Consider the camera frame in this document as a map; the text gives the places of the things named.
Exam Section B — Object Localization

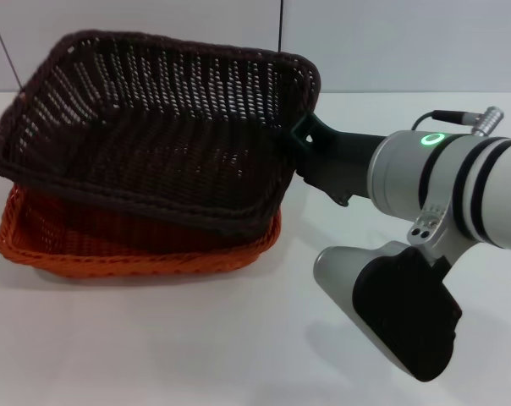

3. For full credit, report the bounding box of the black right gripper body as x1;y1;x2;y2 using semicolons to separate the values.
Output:
294;116;387;208

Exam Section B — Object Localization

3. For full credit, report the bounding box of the dark brown woven plastic basket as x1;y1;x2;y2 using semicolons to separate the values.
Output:
0;28;322;239

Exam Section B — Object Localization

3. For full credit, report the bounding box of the orange woven plastic basket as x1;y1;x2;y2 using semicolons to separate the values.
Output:
0;184;284;283

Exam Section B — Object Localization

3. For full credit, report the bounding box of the thin black cable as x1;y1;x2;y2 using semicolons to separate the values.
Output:
410;110;439;132

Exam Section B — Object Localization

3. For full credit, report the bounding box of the silver camera mount bracket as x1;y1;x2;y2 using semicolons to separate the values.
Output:
404;201;453;266

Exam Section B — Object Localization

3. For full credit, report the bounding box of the silver cable connector plug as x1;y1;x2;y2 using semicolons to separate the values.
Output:
431;105;505;138

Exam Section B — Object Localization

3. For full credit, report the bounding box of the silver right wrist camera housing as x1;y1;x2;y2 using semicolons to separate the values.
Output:
313;239;464;385

